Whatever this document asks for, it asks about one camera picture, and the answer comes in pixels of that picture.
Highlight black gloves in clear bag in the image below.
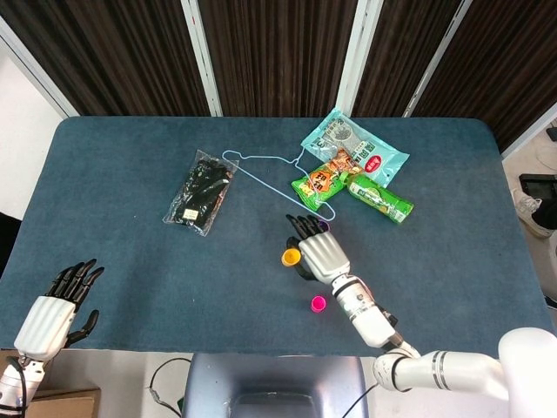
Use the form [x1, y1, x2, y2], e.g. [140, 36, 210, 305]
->
[163, 149, 240, 238]

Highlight light blue snack bag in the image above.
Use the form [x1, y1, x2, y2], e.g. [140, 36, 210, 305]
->
[300, 107, 411, 189]

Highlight brown cardboard box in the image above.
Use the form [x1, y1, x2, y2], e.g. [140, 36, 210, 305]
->
[0, 350, 102, 418]

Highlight green labelled drink bottle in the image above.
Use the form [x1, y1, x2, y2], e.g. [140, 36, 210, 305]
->
[346, 172, 415, 226]

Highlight white partition post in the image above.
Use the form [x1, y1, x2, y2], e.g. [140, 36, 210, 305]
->
[402, 0, 473, 118]
[337, 0, 384, 118]
[180, 0, 224, 118]

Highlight grey robot torso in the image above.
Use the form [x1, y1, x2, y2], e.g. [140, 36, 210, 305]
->
[185, 352, 369, 418]

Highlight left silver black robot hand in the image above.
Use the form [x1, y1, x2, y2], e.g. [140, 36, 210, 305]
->
[13, 259, 105, 362]

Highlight black cable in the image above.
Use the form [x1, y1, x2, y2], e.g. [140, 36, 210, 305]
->
[341, 381, 380, 418]
[150, 357, 193, 413]

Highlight light blue wire hanger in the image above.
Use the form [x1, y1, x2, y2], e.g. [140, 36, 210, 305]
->
[221, 146, 336, 224]

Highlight white sneaker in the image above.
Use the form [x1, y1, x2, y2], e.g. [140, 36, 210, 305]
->
[512, 186, 554, 239]

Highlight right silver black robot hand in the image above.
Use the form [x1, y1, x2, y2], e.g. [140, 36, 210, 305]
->
[285, 212, 352, 284]

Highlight blue felt table cover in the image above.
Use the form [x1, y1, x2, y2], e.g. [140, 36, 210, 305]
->
[0, 115, 554, 354]

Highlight green and orange snack bag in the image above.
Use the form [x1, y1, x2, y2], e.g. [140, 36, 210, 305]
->
[290, 148, 356, 213]

